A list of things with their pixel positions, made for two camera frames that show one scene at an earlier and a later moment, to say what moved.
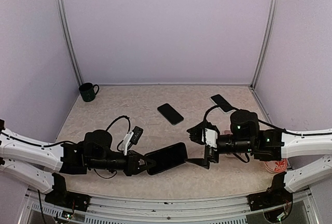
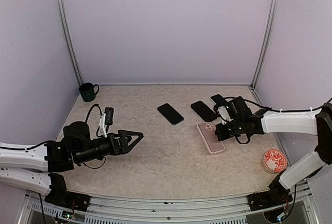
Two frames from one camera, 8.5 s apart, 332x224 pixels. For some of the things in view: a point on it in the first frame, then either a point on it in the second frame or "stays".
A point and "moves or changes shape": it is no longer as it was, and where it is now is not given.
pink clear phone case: (233, 155) moves or changes shape
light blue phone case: (220, 101) stays
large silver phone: (165, 158) -> (208, 114)
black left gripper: (132, 165) -> (123, 147)
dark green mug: (88, 94) stays
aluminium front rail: (111, 210) stays
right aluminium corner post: (268, 31) stays
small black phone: (170, 114) stays
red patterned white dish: (276, 166) stays
